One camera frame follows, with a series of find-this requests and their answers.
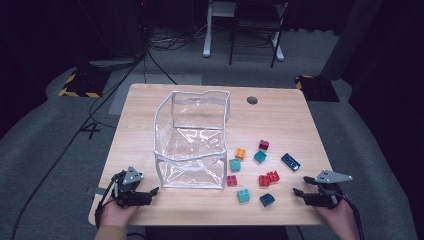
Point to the light blue toy block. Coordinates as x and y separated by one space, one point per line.
243 196

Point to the maroon toy block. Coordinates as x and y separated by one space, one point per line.
263 145

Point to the grey curtain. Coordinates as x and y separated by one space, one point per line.
353 40

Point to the clear plastic bag white trim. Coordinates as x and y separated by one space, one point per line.
196 146

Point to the sloped dark blue toy block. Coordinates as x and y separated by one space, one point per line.
267 200

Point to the mint green toy block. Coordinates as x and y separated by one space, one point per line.
235 165

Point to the black yellow striped floor plate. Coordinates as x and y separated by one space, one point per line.
83 85
318 90

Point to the grey tape strip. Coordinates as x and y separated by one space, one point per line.
100 191

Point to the black chair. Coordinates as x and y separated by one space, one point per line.
231 50

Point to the white desk frame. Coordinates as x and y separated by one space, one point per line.
207 33

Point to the person's right hand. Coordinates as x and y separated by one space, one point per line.
341 223

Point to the person's left hand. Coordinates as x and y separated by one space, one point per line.
115 216

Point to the orange toy block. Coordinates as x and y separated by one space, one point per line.
240 154

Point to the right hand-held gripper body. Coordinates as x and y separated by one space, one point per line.
325 198

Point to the dark equipment stand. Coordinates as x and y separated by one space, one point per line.
113 63

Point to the teal toy block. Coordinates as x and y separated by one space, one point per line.
260 156

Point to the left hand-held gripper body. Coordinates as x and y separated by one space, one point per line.
131 196

